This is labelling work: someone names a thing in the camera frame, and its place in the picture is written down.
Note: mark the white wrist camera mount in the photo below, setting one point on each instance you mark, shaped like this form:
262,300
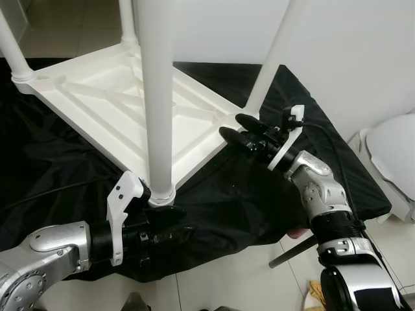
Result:
288,139
120,207

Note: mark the black tablecloth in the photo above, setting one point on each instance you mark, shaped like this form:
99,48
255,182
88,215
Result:
52,162

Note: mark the yellow crumpled cloth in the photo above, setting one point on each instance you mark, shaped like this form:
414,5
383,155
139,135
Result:
316,293

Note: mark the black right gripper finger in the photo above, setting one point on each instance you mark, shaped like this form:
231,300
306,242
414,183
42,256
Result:
253,124
238,139

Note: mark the silver robot left leg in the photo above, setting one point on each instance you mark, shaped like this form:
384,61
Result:
136,302

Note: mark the black metal table leg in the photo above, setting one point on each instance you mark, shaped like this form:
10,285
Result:
292,251

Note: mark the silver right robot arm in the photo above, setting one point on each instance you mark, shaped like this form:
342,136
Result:
324,194

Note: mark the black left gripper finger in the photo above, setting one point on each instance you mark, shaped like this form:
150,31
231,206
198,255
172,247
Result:
174,236
167,215

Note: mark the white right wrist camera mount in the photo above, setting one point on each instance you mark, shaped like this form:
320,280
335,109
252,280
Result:
288,139

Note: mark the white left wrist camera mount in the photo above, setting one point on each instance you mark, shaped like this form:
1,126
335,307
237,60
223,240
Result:
120,207

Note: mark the white plastic table top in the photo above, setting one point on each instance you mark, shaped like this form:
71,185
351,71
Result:
84,91

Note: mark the white plastic table leg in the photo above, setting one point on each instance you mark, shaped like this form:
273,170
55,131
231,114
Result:
128,23
275,52
155,84
14,52

